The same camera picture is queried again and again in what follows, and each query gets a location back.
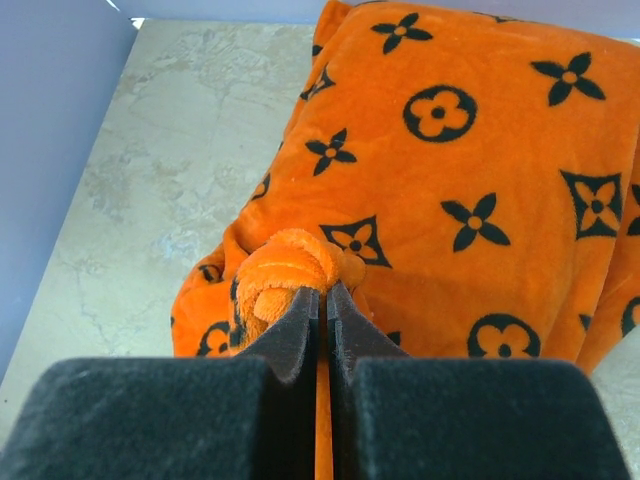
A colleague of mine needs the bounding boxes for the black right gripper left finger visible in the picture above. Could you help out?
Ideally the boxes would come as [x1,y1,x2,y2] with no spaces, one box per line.
[1,288,319,479]

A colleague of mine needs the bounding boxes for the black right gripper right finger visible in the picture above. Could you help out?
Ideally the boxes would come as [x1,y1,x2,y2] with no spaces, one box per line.
[327,285,629,479]

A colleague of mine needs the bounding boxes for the orange patterned pillowcase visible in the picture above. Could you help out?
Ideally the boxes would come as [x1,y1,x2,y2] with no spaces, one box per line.
[171,1,639,479]

